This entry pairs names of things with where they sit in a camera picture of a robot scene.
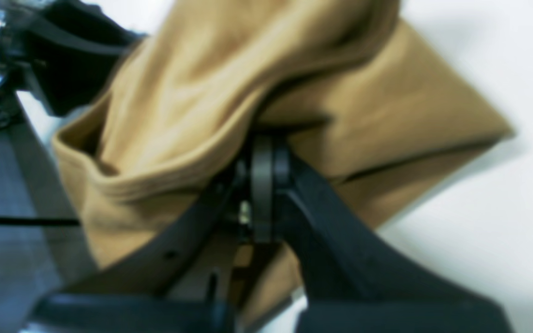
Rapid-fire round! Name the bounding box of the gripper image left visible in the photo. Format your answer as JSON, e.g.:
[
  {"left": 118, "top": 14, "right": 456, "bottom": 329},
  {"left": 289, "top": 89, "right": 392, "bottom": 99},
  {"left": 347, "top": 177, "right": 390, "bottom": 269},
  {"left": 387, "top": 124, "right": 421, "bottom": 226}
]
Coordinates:
[{"left": 0, "top": 0, "right": 143, "bottom": 129}]

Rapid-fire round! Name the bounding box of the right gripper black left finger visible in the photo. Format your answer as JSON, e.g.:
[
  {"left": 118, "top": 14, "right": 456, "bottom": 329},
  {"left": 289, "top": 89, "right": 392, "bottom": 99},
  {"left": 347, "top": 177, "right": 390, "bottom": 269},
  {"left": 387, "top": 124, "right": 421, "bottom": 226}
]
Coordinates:
[{"left": 31, "top": 135, "right": 274, "bottom": 333}]

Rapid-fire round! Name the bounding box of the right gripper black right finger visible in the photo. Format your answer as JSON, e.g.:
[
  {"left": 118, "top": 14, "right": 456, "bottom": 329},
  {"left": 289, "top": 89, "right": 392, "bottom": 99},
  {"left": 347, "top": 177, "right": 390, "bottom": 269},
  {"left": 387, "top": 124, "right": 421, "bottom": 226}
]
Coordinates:
[{"left": 273, "top": 139, "right": 512, "bottom": 333}]

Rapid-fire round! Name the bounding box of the brown t-shirt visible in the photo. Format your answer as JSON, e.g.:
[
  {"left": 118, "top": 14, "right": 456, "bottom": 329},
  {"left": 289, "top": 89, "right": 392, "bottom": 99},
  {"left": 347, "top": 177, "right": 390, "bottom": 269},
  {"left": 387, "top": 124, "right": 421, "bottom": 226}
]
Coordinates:
[{"left": 53, "top": 0, "right": 511, "bottom": 325}]

